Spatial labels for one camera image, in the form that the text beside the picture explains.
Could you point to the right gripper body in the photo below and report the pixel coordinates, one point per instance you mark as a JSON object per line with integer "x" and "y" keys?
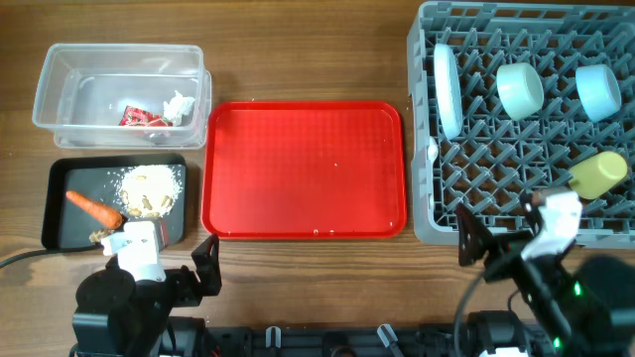
{"x": 506, "y": 251}

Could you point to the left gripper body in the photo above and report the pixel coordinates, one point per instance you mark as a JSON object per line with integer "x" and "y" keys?
{"x": 181, "y": 289}

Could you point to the yellow plastic cup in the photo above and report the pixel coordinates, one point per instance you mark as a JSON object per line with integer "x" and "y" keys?
{"x": 596, "y": 175}

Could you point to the rice and food leftovers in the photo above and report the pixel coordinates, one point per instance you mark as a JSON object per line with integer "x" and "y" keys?
{"x": 150, "y": 191}

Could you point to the white plastic spoon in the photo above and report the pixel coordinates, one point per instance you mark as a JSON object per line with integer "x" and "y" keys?
{"x": 433, "y": 150}

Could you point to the brown food scrap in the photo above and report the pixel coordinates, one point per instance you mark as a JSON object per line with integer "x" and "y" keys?
{"x": 97, "y": 236}

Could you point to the orange carrot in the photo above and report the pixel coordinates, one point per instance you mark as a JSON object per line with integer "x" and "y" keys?
{"x": 103, "y": 214}

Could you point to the pale green bowl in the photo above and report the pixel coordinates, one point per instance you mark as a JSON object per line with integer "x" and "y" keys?
{"x": 520, "y": 90}

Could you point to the light blue bowl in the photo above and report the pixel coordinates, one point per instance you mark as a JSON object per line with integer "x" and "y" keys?
{"x": 598, "y": 91}

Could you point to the white tissue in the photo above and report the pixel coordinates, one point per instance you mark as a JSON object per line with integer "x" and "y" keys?
{"x": 177, "y": 108}

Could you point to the light blue plate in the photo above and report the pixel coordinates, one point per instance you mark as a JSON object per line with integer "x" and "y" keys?
{"x": 448, "y": 94}

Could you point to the red snack wrapper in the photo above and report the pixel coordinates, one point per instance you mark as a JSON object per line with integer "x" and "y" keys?
{"x": 133, "y": 117}

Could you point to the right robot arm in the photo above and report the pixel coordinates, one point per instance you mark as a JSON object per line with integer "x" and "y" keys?
{"x": 586, "y": 313}

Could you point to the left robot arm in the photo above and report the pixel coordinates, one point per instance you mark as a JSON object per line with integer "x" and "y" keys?
{"x": 118, "y": 316}

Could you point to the grey dishwasher rack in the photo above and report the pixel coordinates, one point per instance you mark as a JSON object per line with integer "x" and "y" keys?
{"x": 495, "y": 159}

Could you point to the black waste tray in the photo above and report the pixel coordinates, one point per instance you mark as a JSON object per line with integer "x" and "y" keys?
{"x": 67, "y": 226}

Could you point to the red serving tray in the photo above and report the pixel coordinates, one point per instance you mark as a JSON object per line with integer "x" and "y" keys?
{"x": 304, "y": 170}

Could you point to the clear plastic bin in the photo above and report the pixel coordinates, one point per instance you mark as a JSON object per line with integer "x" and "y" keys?
{"x": 84, "y": 89}

